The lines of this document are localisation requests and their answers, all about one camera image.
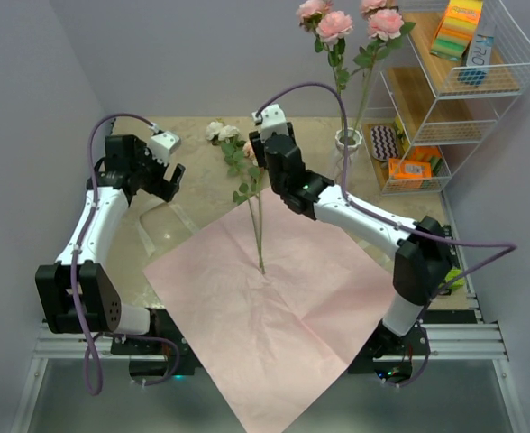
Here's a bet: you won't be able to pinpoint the artificial flower bunch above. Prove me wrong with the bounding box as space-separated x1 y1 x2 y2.
205 119 266 274

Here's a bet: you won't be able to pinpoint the purple wrapping paper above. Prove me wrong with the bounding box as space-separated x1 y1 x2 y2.
144 190 395 432

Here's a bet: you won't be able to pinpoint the pink roses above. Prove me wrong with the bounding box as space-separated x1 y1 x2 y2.
295 0 417 145

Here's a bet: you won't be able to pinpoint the beige printed ribbon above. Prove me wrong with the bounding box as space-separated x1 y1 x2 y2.
134 198 200 257

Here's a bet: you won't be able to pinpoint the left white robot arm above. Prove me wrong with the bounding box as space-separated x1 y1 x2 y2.
35 131 185 354

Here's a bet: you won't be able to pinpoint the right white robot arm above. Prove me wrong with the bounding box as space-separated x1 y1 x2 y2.
249 131 452 359

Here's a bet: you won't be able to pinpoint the white ribbed vase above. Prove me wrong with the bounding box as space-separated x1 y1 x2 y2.
326 128 363 184

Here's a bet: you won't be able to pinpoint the purple wavy sponge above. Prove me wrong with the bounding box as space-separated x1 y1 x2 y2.
370 125 399 162

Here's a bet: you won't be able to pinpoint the orange packet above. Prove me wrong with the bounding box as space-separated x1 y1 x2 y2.
388 158 433 180

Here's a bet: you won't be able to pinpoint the orange green sponge pack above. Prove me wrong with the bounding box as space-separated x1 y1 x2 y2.
408 146 443 175

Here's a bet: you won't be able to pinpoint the black green box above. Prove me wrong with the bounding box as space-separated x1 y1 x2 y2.
439 244 465 296

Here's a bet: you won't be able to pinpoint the white blue box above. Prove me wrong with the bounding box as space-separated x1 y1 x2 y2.
457 22 497 87

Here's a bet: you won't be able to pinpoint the colourful sponge pack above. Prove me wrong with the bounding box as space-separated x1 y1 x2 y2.
430 0 484 61

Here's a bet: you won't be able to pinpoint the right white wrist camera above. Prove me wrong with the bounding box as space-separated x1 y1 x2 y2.
251 104 289 143

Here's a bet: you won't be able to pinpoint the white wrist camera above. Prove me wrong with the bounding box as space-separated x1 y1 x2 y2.
251 104 289 143
148 130 181 167

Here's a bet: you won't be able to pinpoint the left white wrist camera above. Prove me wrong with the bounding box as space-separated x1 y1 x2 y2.
148 130 181 167

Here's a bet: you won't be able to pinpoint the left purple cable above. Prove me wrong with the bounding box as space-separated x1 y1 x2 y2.
69 113 185 397

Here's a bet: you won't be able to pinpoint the white wire shelf rack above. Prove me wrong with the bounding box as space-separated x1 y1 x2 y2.
362 1 530 195

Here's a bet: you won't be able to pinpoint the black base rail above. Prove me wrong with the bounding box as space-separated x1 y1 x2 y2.
33 309 507 377

